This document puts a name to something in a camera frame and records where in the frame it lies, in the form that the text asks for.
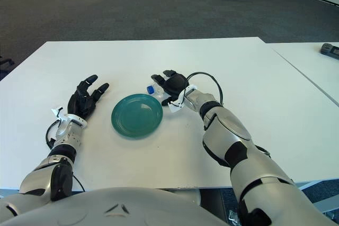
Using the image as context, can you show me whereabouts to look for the black office chair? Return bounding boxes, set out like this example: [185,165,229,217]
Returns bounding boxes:
[0,55,15,73]

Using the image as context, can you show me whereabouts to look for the grey robot torso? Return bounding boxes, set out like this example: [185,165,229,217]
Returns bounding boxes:
[0,187,231,226]

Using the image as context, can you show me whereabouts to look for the black handheld device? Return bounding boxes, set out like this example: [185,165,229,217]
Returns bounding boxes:
[319,42,339,61]

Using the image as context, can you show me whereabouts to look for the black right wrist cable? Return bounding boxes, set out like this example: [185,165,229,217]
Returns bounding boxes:
[186,71,224,107]

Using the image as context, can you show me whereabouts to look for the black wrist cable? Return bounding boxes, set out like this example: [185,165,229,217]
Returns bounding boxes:
[186,71,224,107]
[45,120,60,150]

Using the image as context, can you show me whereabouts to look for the green round plate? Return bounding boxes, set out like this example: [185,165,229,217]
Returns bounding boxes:
[111,93,164,139]

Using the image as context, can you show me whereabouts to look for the clear plastic water bottle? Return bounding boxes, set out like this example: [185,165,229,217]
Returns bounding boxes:
[146,79,170,101]

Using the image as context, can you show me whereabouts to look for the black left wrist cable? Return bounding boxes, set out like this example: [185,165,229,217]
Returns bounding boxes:
[45,120,60,150]

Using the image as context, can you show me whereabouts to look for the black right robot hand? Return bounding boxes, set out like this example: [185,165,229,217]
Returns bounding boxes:
[150,69,189,106]

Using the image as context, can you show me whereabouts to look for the black left elbow cable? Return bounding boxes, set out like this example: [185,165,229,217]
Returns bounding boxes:
[71,174,86,192]

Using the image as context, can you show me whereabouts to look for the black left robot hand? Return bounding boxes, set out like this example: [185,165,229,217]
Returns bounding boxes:
[67,75,110,120]

